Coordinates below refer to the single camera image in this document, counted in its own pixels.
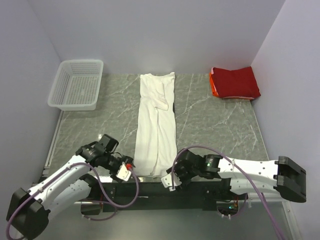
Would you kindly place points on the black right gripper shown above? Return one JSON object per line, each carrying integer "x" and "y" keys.
{"x": 184, "y": 183}

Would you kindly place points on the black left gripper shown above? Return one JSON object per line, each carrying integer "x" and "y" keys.
{"x": 125, "y": 159}

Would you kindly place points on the white t shirt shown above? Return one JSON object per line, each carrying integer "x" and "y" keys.
{"x": 155, "y": 145}

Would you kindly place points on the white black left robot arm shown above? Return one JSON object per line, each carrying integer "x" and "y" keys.
{"x": 30, "y": 210}

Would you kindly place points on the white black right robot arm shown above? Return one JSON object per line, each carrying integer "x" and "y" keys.
{"x": 283, "y": 177}

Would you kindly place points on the black base crossbar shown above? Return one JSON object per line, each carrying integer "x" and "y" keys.
{"x": 153, "y": 196}

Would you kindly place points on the white plastic basket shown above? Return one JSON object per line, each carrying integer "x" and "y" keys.
{"x": 76, "y": 85}

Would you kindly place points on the folded red t shirt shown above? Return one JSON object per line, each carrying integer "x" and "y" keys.
{"x": 247, "y": 75}

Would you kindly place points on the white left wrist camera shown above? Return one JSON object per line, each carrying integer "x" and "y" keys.
{"x": 124, "y": 173}

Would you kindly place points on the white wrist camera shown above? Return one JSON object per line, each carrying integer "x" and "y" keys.
{"x": 171, "y": 182}
{"x": 124, "y": 173}

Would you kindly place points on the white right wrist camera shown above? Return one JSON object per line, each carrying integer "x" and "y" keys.
{"x": 171, "y": 182}

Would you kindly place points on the aluminium rail frame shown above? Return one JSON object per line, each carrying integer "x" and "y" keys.
{"x": 194, "y": 182}

